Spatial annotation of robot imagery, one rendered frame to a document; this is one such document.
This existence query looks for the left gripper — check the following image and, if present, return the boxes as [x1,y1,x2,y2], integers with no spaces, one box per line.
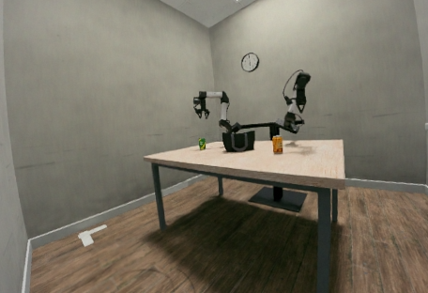
[290,90,306,114]

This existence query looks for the black fabric bag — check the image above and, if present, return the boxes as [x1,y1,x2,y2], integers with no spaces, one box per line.
[222,131,255,152]

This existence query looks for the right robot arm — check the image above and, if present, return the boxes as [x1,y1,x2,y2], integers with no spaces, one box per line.
[193,91,238,133]

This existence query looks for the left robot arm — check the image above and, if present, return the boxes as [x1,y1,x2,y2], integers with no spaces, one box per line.
[275,72,311,132]

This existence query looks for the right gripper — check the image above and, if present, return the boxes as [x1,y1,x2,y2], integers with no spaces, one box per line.
[194,104,210,119]

